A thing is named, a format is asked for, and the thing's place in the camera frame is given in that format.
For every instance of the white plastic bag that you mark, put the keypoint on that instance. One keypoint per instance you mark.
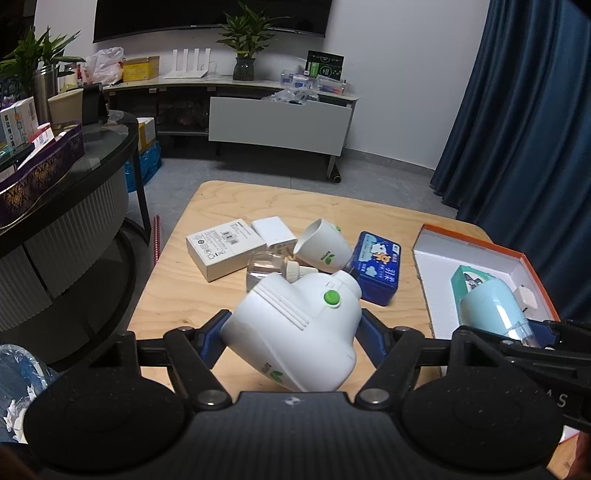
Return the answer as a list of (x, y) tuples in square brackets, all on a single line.
[(106, 64)]

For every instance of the white labelled box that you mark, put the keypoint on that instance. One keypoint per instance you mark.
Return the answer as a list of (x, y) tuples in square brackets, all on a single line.
[(221, 247)]

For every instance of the white mosquito repellent heater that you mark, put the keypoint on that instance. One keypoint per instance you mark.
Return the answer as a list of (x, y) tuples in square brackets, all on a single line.
[(286, 332)]

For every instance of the leafy green plant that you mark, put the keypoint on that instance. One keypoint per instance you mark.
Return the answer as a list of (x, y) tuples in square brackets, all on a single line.
[(32, 50)]

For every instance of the yellow box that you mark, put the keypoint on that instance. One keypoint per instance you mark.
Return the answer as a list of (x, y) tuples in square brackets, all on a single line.
[(141, 69)]

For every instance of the orange-edged white box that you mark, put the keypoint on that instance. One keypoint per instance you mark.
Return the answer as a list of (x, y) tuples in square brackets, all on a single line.
[(438, 286)]

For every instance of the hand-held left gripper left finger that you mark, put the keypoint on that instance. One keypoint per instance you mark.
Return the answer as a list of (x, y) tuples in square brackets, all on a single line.
[(216, 339)]

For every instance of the steel thermos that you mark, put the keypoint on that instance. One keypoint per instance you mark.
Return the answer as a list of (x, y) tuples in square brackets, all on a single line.
[(44, 92)]

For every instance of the potted plant in dark vase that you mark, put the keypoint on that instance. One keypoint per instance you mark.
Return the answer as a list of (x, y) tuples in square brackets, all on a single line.
[(244, 41)]

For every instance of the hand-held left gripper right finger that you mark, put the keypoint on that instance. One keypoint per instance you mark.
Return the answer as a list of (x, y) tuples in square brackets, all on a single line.
[(375, 339)]

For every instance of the black stand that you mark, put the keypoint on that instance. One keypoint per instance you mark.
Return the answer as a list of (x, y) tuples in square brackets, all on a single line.
[(94, 104)]

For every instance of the cardboard box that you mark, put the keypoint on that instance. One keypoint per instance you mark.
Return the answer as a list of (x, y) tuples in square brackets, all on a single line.
[(147, 131)]

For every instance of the blue tin box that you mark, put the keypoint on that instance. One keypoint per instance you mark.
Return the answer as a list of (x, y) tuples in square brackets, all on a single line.
[(376, 267)]

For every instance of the white cup with green logo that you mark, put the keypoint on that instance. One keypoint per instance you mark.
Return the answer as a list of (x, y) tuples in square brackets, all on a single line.
[(323, 244)]

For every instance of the teal printed carton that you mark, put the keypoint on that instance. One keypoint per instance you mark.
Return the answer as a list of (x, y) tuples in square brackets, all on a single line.
[(466, 279)]

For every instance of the clear plastic bags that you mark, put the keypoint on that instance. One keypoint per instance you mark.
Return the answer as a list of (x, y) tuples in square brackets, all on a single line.
[(291, 96)]

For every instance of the light blue bottle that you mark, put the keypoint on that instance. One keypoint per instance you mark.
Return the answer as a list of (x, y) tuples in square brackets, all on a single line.
[(489, 309)]

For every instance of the round black table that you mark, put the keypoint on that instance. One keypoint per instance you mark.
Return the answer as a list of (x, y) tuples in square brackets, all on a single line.
[(69, 221)]

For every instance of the blue plastic bag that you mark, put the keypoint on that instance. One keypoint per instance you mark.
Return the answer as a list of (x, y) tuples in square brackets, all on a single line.
[(145, 164)]

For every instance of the white bottles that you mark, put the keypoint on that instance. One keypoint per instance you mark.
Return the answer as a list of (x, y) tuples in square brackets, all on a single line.
[(69, 78)]

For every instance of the small white square part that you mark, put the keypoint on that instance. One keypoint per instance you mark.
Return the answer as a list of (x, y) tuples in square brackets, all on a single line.
[(525, 297)]

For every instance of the black and green box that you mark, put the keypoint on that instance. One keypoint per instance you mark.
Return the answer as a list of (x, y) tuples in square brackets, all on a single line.
[(325, 64)]

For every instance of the clear liquid bottle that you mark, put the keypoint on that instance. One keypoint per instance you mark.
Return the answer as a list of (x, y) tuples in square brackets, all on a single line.
[(263, 272)]

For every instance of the clear plastic boxes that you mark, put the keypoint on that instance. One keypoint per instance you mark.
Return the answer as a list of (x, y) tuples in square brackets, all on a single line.
[(323, 85)]

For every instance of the white router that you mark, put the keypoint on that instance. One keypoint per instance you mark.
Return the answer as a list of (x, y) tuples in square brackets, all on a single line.
[(187, 69)]

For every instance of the dark blue curtain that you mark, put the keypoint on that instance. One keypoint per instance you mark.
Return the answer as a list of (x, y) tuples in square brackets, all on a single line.
[(521, 138)]

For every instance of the purple patterned tin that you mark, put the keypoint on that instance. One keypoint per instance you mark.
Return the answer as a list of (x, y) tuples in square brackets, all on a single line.
[(41, 170)]

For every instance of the crumpled blue-white plastic bag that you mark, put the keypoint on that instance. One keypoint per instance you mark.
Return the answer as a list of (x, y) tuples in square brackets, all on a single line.
[(21, 378)]

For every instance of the television stand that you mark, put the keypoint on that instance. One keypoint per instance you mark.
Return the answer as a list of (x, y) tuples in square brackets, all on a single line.
[(184, 85)]

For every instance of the white medicine box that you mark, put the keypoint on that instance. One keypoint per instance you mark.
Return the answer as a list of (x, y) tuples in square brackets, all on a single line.
[(18, 122)]

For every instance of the black television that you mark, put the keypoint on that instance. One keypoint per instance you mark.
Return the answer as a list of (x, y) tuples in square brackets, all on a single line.
[(207, 18)]

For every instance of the white charger adapter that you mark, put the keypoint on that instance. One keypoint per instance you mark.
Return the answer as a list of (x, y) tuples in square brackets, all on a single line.
[(272, 230)]

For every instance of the red patterned stick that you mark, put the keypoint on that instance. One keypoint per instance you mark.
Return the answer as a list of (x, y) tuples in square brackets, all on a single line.
[(158, 237)]

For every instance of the cream cup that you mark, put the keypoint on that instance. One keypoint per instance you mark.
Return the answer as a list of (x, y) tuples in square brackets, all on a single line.
[(65, 106)]

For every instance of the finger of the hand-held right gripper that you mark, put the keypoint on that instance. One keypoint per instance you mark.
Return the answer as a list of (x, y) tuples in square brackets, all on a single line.
[(547, 333), (503, 348)]

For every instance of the white drawer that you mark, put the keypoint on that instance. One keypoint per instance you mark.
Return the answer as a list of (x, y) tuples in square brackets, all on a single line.
[(277, 124)]

